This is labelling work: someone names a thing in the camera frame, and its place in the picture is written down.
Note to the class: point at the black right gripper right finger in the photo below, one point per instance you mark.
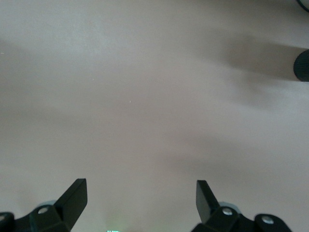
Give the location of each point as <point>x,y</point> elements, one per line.
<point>205,203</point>

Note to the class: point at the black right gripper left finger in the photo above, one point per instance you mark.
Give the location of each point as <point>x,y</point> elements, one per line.
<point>70,203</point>

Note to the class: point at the black foam cylinder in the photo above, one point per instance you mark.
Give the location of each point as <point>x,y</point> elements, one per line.
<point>303,65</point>

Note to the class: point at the dark round-edged object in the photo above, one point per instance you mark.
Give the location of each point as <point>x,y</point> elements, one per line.
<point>305,3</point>

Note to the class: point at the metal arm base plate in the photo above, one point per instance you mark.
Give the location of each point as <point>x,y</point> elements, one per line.
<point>113,231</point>

